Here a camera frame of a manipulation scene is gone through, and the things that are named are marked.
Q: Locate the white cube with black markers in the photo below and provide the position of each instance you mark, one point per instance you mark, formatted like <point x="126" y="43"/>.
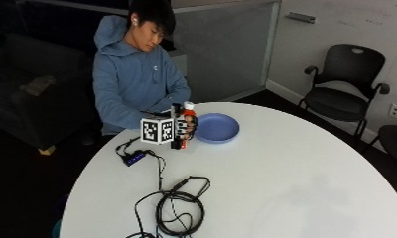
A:
<point x="158" y="130"/>

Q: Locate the blue plate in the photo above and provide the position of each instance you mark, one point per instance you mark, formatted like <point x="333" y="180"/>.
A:
<point x="218" y="127"/>

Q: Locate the small black hub box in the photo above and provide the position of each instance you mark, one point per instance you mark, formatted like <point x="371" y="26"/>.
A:
<point x="134" y="157"/>

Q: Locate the black office chair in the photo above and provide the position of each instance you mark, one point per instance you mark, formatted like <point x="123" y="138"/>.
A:
<point x="344" y="92"/>

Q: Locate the dark sofa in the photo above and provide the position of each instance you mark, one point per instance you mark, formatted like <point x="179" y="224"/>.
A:
<point x="35" y="95"/>

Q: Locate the tan cushion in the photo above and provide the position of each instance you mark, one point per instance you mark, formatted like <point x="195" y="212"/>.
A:
<point x="38" y="85"/>

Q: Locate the white earbud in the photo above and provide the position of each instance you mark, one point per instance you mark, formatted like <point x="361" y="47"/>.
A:
<point x="135" y="21"/>

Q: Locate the the person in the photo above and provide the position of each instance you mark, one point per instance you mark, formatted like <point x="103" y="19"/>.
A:
<point x="132" y="79"/>

